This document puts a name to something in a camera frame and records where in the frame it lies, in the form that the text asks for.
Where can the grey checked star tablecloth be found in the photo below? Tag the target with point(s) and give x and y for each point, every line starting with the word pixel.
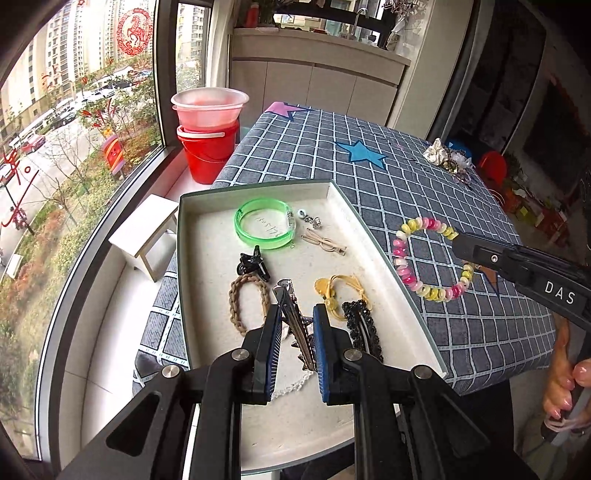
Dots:
pixel 323 157

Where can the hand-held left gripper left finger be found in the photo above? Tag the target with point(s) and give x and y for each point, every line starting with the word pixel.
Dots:
pixel 275 350

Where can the cream polka-dot scrunchie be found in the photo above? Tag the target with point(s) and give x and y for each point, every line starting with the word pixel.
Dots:
pixel 436 151

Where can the red horse window decal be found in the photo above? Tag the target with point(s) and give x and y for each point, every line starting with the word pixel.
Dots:
pixel 134 30

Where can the beige cabinet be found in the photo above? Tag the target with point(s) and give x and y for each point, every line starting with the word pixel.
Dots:
pixel 323 83

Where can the silver metal hair clip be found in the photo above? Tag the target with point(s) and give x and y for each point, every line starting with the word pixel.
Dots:
pixel 291 309

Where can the beige hair clip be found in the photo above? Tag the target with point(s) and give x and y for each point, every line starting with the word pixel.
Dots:
pixel 330 244

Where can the clutter of coloured boxes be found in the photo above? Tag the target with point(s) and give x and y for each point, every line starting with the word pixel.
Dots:
pixel 535 207

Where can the person's right hand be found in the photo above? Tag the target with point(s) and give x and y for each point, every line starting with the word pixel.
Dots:
pixel 561 385

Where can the black claw hair clip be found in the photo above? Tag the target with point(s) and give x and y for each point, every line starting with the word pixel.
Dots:
pixel 251 265

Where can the black beaded hair clip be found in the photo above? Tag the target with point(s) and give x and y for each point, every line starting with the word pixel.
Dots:
pixel 358 314

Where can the red plastic stool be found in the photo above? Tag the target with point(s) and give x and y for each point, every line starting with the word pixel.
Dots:
pixel 491 164

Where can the white tray with green rim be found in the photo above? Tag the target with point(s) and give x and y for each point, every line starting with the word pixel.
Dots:
pixel 221 258

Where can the silver charm earring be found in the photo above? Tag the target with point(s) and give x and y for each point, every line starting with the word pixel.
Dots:
pixel 302 213

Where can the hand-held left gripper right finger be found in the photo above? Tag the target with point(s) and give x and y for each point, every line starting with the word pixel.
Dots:
pixel 322 355

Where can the white small stool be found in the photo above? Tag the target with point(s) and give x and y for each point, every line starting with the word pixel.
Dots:
pixel 143 226

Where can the green plastic bangle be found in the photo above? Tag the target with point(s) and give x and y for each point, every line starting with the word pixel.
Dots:
pixel 268 243

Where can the pink plastic basin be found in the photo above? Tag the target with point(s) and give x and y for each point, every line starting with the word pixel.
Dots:
pixel 207 129
pixel 207 99

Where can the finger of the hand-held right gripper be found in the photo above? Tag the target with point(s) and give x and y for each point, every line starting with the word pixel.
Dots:
pixel 485 256

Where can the blue plastic stool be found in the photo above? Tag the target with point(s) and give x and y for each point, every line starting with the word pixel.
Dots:
pixel 459 144

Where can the red container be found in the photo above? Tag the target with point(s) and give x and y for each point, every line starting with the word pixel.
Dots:
pixel 252 14

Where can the pile of hair accessories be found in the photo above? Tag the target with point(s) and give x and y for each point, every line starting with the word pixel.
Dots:
pixel 457 162

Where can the red plastic bucket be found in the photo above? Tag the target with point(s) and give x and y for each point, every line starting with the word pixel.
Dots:
pixel 207 161

